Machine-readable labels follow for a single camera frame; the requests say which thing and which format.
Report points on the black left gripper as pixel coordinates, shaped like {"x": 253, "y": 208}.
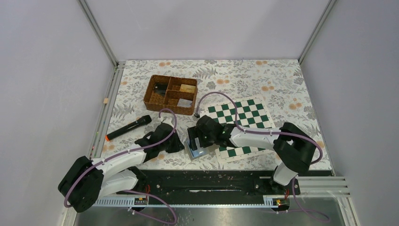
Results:
{"x": 178, "y": 145}

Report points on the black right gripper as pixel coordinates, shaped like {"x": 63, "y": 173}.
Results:
{"x": 195, "y": 132}

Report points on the silver metal card holder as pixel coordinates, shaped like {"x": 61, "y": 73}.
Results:
{"x": 198, "y": 153}

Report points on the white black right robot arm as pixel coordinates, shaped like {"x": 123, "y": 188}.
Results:
{"x": 293, "y": 146}

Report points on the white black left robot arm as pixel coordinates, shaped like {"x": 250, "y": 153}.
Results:
{"x": 89, "y": 180}

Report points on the silver cards in basket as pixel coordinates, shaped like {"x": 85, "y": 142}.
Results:
{"x": 184, "y": 103}

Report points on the gold cards in basket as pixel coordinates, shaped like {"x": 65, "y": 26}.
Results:
{"x": 187, "y": 88}

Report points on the black cards in basket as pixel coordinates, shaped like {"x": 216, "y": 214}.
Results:
{"x": 160, "y": 88}

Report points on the black microphone orange tip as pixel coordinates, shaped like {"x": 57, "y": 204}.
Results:
{"x": 123, "y": 130}

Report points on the brown woven divided basket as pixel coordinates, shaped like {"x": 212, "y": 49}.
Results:
{"x": 155, "y": 102}

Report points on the green white chessboard mat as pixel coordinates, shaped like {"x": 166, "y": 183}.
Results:
{"x": 252, "y": 113}

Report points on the floral patterned table mat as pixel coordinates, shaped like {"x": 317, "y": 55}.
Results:
{"x": 279, "y": 83}

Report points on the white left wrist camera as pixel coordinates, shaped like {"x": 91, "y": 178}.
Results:
{"x": 167, "y": 120}

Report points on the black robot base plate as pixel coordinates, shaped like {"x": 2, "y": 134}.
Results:
{"x": 213, "y": 187}

